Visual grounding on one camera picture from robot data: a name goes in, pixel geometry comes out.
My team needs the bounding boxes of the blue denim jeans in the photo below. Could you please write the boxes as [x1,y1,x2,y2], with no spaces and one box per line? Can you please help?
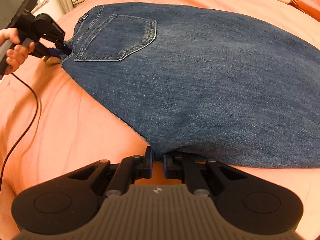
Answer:
[62,3,319,168]

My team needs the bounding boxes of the person's left hand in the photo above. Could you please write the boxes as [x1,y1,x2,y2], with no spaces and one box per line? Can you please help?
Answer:
[1,28,35,75]

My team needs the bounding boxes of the orange bed sheet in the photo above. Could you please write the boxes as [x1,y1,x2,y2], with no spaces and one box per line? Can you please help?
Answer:
[1,0,319,239]

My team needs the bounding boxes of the black cable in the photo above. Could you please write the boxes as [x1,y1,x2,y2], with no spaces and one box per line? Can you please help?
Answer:
[0,73,41,193]

